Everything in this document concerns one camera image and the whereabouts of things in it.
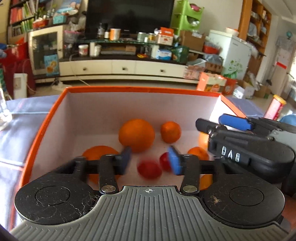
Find yellowish orange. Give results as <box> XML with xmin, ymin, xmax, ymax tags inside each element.
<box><xmin>188</xmin><ymin>147</ymin><xmax>213</xmax><ymax>191</ymax></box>

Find red tomato back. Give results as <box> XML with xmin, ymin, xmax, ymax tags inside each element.
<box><xmin>159</xmin><ymin>152</ymin><xmax>171</xmax><ymax>172</ymax></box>

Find red tomato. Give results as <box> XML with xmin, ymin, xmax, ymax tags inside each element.
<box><xmin>137</xmin><ymin>160</ymin><xmax>162</xmax><ymax>180</ymax></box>
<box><xmin>159</xmin><ymin>152</ymin><xmax>171</xmax><ymax>172</ymax></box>

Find red tomato front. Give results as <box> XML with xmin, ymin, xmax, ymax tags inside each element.
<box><xmin>137</xmin><ymin>160</ymin><xmax>162</xmax><ymax>180</ymax></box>

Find red snack canister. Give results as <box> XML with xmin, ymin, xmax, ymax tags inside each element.
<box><xmin>264</xmin><ymin>94</ymin><xmax>287</xmax><ymax>121</ymax></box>

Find orange fruit gift box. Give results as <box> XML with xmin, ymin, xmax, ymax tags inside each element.
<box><xmin>197</xmin><ymin>72</ymin><xmax>227</xmax><ymax>93</ymax></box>

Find orange cardboard box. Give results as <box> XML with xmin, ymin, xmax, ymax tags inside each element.
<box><xmin>7</xmin><ymin>86</ymin><xmax>296</xmax><ymax>232</ymax></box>

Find white chest freezer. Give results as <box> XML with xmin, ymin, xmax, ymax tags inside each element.
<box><xmin>208</xmin><ymin>30</ymin><xmax>252</xmax><ymax>80</ymax></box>

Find brown cardboard box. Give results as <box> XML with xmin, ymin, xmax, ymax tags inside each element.
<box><xmin>179</xmin><ymin>30</ymin><xmax>206</xmax><ymax>52</ymax></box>

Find white power strip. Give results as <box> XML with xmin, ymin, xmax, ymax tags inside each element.
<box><xmin>52</xmin><ymin>82</ymin><xmax>72</xmax><ymax>92</ymax></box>

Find blue plaid bed sheet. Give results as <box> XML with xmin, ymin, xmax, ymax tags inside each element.
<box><xmin>1</xmin><ymin>92</ymin><xmax>263</xmax><ymax>230</ymax></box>

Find wooden bookshelf right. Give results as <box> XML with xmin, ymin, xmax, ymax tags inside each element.
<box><xmin>238</xmin><ymin>0</ymin><xmax>273</xmax><ymax>56</ymax></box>

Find white tv stand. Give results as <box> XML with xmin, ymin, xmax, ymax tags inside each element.
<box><xmin>34</xmin><ymin>39</ymin><xmax>197</xmax><ymax>83</ymax></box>

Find green stacked storage bins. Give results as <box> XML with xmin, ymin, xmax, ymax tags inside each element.
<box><xmin>171</xmin><ymin>1</ymin><xmax>204</xmax><ymax>35</ymax></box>

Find clear glass jar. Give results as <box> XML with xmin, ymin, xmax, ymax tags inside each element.
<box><xmin>0</xmin><ymin>88</ymin><xmax>13</xmax><ymax>131</ymax></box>

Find white paper bag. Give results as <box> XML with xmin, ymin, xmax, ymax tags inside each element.
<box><xmin>13</xmin><ymin>73</ymin><xmax>28</xmax><ymax>99</ymax></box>

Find black flat television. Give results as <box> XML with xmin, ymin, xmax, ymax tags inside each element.
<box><xmin>85</xmin><ymin>0</ymin><xmax>174</xmax><ymax>39</ymax></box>

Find white glass door cabinet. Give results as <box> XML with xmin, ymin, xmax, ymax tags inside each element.
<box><xmin>28</xmin><ymin>25</ymin><xmax>66</xmax><ymax>76</ymax></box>

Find red shopping bag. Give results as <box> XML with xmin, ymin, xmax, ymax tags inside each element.
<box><xmin>1</xmin><ymin>42</ymin><xmax>36</xmax><ymax>97</ymax></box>

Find dark bookshelf left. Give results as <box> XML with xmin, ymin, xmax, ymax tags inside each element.
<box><xmin>6</xmin><ymin>0</ymin><xmax>42</xmax><ymax>44</ymax></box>

